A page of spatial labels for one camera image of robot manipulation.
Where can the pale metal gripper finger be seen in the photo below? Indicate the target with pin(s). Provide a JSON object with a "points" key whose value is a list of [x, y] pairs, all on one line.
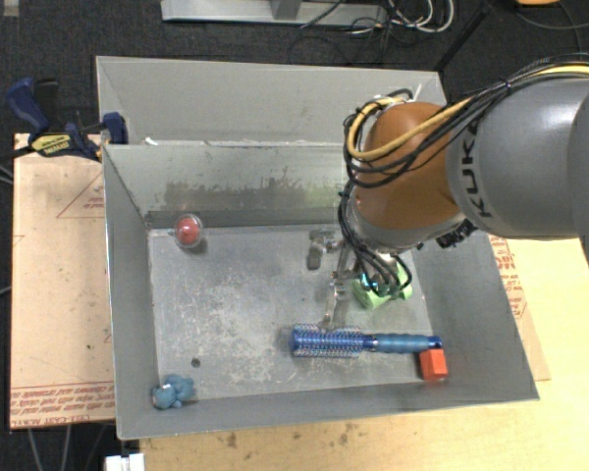
{"points": [[315, 258], [335, 302]]}

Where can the blue round hairbrush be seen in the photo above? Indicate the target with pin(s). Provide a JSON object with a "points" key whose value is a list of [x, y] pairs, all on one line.
{"points": [[334, 342]]}

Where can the grey metal bin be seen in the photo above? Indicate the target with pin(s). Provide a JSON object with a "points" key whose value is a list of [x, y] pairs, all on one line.
{"points": [[226, 302]]}

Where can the orange-red block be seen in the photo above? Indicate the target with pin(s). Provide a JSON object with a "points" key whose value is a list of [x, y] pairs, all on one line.
{"points": [[433, 365]]}

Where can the red ball in clear shell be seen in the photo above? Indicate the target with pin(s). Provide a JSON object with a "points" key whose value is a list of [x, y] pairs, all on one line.
{"points": [[187, 231]]}

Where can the blue toy animal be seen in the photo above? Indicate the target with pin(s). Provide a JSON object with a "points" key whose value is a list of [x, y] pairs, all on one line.
{"points": [[173, 391]]}

